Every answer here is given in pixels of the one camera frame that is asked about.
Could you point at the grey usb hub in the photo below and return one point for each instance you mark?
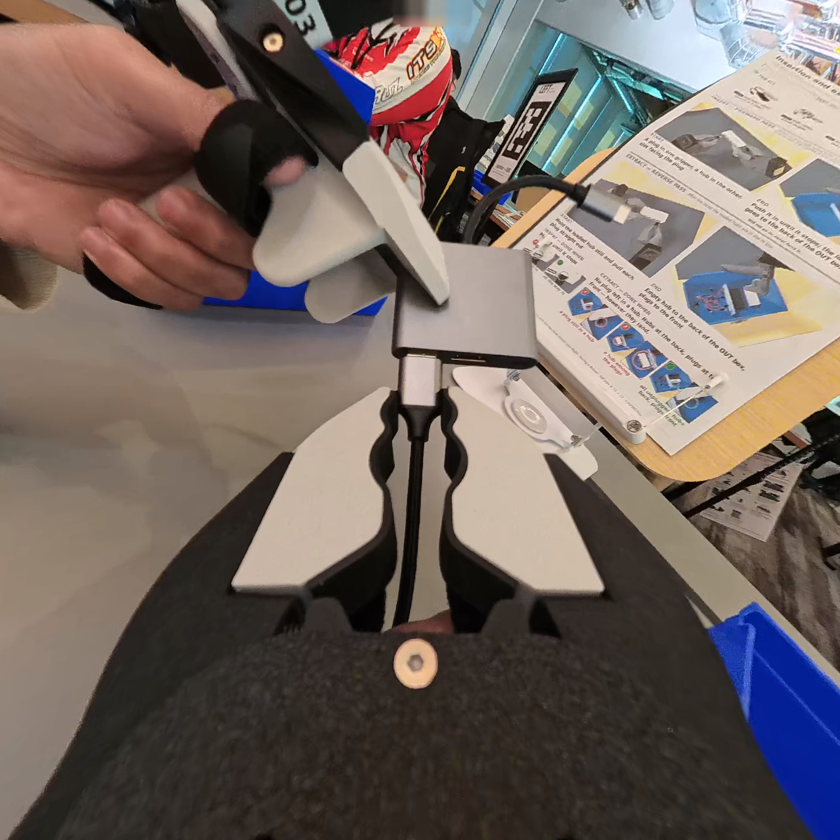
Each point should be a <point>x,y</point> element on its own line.
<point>485,308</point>

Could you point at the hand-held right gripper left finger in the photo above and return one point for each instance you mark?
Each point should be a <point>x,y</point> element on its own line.
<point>315,518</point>

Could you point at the silver ceiling ducts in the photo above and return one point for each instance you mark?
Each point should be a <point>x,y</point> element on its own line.
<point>754,26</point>

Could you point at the person's left forearm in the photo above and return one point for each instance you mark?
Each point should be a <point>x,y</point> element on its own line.
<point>23,279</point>

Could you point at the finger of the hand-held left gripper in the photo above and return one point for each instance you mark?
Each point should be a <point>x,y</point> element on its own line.
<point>348,295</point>
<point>400,223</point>

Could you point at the laminated picture sheet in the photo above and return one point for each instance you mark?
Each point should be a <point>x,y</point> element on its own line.
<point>754,499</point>

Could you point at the black bag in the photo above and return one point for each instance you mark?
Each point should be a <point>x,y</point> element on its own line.
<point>459,164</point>

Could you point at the red white jacket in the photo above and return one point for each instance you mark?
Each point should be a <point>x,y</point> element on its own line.
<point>407,72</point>

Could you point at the person's left hand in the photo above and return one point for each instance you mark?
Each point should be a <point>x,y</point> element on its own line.
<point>85,131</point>

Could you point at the black framed marker sign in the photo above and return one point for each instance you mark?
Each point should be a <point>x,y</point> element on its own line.
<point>531,124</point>

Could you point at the blue plastic bin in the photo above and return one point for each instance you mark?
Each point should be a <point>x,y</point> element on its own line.
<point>275,296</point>
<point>787,722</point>

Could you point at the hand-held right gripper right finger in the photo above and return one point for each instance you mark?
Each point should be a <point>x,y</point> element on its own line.
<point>518,518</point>

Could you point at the black tripod pole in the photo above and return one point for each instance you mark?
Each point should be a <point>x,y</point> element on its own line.
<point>761,472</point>

